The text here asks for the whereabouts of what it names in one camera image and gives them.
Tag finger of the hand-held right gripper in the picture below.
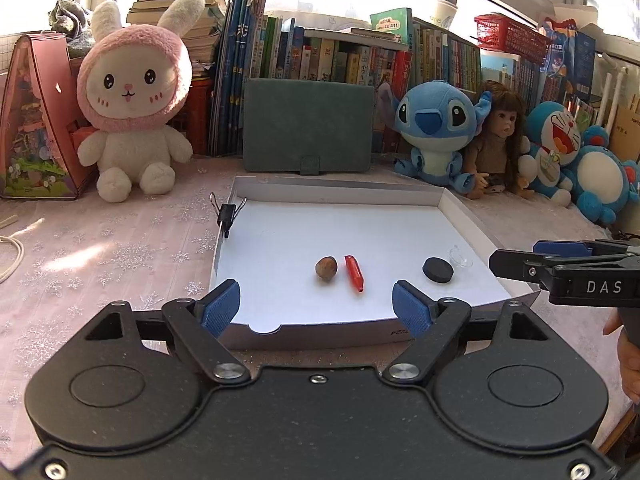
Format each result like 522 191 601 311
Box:
532 240 596 257
489 249 556 285

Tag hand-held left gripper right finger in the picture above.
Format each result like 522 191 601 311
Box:
381 280 548 385

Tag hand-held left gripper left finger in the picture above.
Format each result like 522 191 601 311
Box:
82 280 251 386

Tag shallow white cardboard box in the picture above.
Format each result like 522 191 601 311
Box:
210 176 541 352

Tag person's right hand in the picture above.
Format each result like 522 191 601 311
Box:
603 307 640 406

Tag black round disc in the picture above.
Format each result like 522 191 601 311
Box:
422 257 455 281

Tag small red tube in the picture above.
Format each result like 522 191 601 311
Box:
344 254 366 293

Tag blue mouse plush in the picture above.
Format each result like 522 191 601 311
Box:
562 125 640 226

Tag brown walnut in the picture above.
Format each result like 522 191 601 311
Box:
315 256 340 281

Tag black binder clip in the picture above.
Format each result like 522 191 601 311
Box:
209 192 249 238

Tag pink snowflake tablecloth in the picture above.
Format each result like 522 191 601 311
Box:
0 152 640 480

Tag brown cardboard box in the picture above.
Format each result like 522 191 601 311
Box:
607 102 640 161

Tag brown-haired doll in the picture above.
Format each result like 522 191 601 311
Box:
467 80 536 200

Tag blue alien plush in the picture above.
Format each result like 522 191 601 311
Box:
377 80 493 193

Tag white pipes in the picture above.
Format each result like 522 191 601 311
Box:
597 52 640 131

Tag light blue picture box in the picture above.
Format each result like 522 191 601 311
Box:
480 54 518 93

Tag blue printed bag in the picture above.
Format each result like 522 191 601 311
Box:
537 17 596 106

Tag red plastic crate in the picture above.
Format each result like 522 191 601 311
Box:
70 79 216 157

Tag green tablet case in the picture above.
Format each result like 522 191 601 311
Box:
242 78 376 176

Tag red plastic basket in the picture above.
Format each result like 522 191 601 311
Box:
474 14 553 65

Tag pink and white bunny plush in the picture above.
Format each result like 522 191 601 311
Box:
76 0 207 204

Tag pink house-shaped box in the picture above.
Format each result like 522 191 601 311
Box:
0 32 98 201

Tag row of upright books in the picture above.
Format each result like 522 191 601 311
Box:
210 0 608 157

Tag green book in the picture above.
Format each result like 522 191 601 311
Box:
370 7 415 36

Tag stack of lying books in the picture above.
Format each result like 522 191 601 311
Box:
126 0 228 81

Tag grey cloth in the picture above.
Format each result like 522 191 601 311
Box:
47 0 93 58

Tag beige cable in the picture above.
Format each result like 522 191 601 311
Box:
0 235 26 283

